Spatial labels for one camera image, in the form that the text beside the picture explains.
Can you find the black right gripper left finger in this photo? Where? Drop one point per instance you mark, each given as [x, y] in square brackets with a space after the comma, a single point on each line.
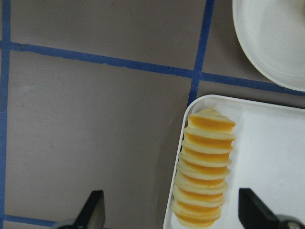
[92, 215]

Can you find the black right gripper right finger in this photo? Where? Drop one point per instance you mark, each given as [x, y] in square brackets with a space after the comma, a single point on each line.
[253, 213]

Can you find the yellow ridged bread loaf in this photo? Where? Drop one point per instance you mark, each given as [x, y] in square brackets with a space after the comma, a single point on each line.
[199, 183]

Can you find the cream round plate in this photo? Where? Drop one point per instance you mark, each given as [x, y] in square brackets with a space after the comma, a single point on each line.
[271, 33]

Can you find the white rectangular tray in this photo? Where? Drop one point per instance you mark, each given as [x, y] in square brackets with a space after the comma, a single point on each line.
[268, 156]

